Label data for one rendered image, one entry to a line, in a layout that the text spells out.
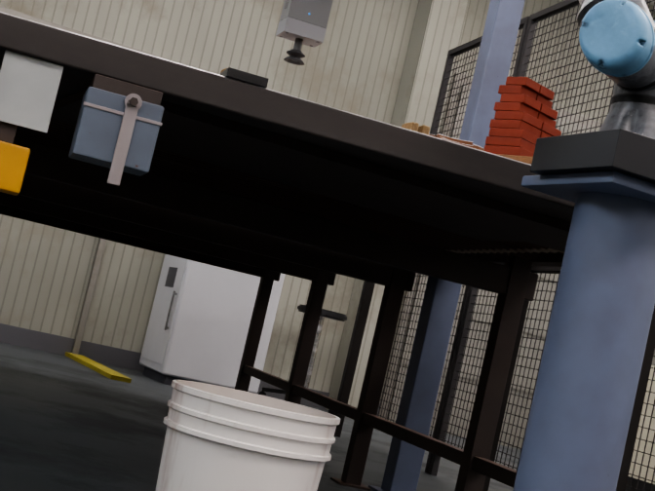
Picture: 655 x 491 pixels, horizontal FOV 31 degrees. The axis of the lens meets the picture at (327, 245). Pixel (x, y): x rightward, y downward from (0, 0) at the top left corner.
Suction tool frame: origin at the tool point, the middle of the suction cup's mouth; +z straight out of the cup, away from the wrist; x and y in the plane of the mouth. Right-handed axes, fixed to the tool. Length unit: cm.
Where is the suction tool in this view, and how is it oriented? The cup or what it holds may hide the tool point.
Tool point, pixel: (293, 61)
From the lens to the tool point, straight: 244.3
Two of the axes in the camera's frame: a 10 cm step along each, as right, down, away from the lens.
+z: -2.3, 9.7, -0.8
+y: -9.2, -2.4, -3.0
